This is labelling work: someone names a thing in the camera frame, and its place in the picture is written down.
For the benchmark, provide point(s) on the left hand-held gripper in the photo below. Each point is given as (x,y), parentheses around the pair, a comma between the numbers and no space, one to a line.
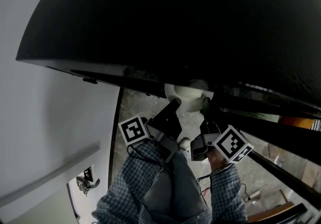
(133,130)

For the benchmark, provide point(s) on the person's plaid shirt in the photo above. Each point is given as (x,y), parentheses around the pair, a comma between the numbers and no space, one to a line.
(180,219)

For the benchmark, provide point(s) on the orange cushion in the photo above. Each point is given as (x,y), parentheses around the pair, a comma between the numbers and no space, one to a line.
(296,122)

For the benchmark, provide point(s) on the person's white shoe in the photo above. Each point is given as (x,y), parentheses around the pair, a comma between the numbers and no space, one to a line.
(184,143)

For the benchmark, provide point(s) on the person's grey trouser leg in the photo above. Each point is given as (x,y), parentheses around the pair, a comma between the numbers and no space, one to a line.
(175,187)

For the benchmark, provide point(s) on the white round plate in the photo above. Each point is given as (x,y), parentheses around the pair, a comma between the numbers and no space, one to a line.
(191,105)

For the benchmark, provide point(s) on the person's left forearm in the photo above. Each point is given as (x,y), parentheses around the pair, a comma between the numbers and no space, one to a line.
(130,182)

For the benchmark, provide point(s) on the pale green patterned cloth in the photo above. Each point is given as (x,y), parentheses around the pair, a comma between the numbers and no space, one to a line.
(269,118)

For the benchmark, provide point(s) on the black wall socket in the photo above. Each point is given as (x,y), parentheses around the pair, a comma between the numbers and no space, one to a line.
(88,174)

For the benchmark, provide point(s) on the person's right forearm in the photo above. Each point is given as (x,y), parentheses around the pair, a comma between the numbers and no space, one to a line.
(225,193)

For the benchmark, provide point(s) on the black microwave oven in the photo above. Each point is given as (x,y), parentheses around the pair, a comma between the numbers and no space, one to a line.
(160,29)

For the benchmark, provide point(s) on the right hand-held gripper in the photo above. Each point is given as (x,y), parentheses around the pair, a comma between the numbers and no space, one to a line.
(233,143)

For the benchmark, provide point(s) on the white striped blanket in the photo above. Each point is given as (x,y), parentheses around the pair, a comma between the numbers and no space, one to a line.
(316,125)

